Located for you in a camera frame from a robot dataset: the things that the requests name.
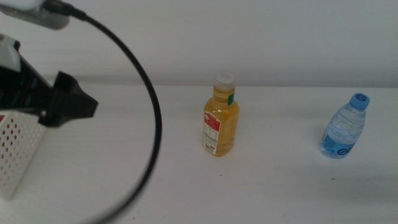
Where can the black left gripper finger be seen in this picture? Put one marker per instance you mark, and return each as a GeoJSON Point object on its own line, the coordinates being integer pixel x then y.
{"type": "Point", "coordinates": [70, 105]}

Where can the white perforated plastic basket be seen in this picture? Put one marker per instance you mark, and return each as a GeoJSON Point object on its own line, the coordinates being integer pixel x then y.
{"type": "Point", "coordinates": [28, 137]}

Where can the clear water bottle blue cap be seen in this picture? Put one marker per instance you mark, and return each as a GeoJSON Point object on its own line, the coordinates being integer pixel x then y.
{"type": "Point", "coordinates": [343, 130]}

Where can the yellow tea bottle white cap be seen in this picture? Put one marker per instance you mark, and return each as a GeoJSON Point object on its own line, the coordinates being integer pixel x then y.
{"type": "Point", "coordinates": [225, 130]}

